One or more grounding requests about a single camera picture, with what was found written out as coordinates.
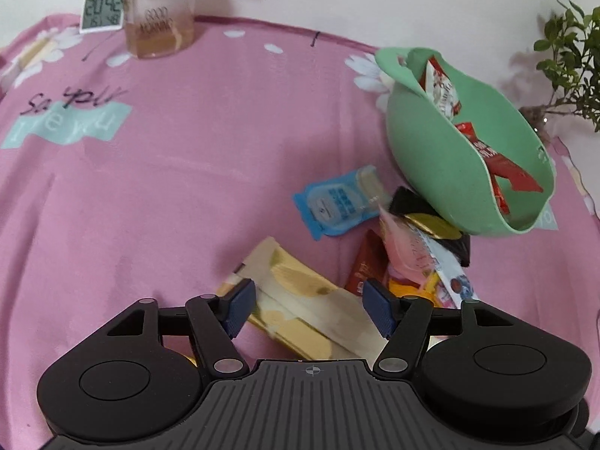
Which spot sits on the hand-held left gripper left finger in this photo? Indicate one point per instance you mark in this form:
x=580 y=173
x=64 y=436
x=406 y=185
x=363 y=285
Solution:
x=240 y=307

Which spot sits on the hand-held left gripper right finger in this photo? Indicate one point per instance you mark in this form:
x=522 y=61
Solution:
x=380 y=307

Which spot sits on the cream and gold snack packet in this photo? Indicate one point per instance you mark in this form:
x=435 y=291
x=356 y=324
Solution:
x=300 y=290

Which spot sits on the green plastic bowl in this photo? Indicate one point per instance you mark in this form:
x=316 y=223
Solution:
x=422 y=150

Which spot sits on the red and white snack packet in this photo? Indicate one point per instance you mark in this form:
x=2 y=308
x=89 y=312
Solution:
x=443 y=91

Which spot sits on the small orange yellow packet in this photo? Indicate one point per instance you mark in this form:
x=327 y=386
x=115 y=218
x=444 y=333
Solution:
x=412 y=287

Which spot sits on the dark red square snack packet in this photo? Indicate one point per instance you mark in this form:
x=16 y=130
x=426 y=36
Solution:
x=368 y=262

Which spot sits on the pink snack packet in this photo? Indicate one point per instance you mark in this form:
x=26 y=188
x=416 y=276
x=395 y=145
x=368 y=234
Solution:
x=408 y=248

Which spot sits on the white strip snack packet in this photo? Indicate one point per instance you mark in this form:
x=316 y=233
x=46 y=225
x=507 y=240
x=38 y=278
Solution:
x=452 y=272

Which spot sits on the black and gold snack packet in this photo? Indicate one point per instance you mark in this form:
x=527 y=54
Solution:
x=408 y=199

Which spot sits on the blue snack packet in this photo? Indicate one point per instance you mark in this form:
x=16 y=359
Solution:
x=335 y=204

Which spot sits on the pink printed tablecloth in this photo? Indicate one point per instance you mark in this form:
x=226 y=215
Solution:
x=164 y=173

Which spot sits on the bright red snack packet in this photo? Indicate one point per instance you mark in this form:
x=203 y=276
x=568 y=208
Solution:
x=500 y=197

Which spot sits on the dark red long snack packet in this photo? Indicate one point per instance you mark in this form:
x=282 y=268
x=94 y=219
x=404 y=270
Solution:
x=508 y=171

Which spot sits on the potted plant in clear cup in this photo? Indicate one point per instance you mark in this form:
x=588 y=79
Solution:
x=159 y=18

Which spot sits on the potted plant in glass jar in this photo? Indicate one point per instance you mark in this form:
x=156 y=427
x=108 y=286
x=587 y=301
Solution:
x=569 y=56

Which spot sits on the white digital clock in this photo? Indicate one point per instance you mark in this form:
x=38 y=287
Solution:
x=103 y=11

